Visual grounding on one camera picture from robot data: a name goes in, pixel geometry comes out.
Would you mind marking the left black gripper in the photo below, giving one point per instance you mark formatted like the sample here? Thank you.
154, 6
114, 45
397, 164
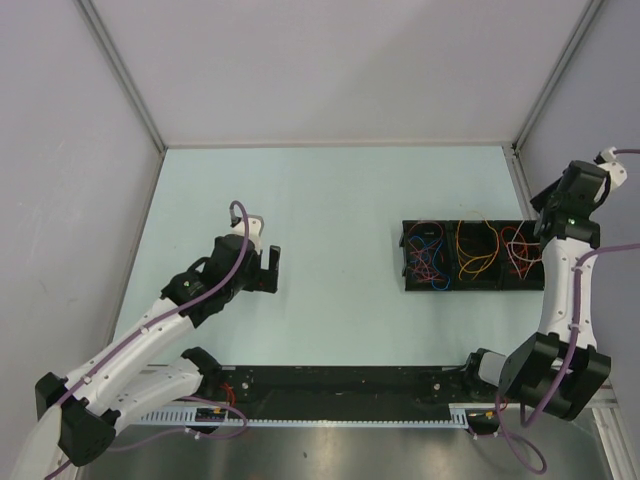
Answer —
263, 279

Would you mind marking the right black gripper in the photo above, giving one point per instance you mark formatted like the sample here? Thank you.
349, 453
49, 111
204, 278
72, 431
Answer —
539, 200

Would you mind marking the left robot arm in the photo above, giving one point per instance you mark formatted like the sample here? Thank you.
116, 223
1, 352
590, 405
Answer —
102, 397

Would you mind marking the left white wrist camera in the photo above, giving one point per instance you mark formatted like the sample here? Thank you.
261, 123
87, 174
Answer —
255, 229

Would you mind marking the slotted cable duct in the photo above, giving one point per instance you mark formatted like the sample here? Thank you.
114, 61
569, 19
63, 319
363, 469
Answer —
195, 415

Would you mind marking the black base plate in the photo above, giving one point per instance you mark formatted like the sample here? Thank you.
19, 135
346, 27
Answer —
346, 393

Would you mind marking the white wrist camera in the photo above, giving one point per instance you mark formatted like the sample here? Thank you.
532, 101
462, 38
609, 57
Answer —
608, 160
255, 229

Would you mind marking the black compartment tray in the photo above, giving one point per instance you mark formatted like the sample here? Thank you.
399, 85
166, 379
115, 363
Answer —
465, 255

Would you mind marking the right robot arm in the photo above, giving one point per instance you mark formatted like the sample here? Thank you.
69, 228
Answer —
558, 369

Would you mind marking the aluminium frame rail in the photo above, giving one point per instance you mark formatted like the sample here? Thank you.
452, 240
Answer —
604, 397

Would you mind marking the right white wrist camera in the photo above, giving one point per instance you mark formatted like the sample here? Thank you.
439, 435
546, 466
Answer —
608, 160

